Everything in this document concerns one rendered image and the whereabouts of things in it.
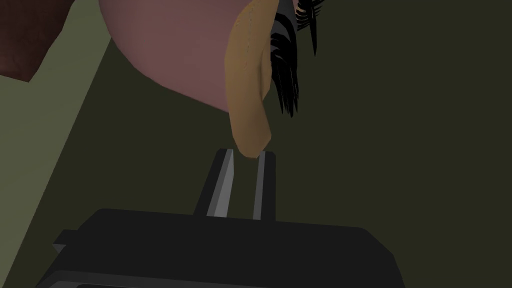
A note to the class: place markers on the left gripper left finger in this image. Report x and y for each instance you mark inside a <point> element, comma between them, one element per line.
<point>218,192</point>

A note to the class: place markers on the tan elongated bread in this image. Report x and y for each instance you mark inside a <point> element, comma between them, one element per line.
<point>248,88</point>

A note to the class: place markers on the dark brown block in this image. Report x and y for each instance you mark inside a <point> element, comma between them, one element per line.
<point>28,36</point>

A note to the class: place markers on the black bristly object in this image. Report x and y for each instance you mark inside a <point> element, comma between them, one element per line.
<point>286,68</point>

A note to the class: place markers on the pink round bowl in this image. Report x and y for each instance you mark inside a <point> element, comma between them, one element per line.
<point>180,44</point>

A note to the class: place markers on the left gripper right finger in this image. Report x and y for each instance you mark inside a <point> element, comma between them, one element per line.
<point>264,192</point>

